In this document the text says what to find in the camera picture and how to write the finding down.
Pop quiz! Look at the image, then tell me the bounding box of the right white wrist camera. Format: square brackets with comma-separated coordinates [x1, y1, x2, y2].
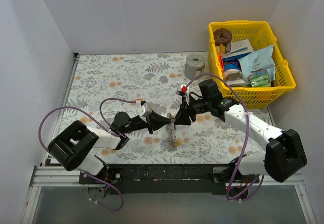
[176, 84, 190, 105]

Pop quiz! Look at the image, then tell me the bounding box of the blue cassava chips bag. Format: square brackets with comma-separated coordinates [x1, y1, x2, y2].
[238, 44, 276, 80]

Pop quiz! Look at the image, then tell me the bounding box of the brown lidded can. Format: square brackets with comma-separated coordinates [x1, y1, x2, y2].
[213, 28, 232, 54]

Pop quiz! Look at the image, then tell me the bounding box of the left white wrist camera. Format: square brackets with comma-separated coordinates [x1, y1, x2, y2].
[135, 100, 152, 121]

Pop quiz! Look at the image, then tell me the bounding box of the large silver keyring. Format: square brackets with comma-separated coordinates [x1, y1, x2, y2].
[166, 113, 177, 147]

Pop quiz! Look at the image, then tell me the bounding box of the aluminium frame rail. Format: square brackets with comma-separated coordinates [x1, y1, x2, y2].
[21, 166, 316, 223]

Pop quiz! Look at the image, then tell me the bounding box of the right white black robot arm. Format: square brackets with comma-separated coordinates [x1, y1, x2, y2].
[174, 79, 307, 183]

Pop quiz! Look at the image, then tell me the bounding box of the floral table mat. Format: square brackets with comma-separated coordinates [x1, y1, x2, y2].
[60, 53, 264, 164]

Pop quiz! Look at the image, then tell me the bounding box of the green snack packet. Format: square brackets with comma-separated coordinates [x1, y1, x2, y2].
[248, 70, 271, 87]

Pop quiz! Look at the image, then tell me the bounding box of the white blue box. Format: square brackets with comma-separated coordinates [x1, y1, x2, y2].
[223, 39, 254, 57]

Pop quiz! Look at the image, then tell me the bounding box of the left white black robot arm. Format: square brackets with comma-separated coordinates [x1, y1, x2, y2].
[48, 111, 171, 184]

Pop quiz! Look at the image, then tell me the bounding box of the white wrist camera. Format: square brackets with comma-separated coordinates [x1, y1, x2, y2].
[135, 100, 152, 121]
[176, 84, 190, 105]

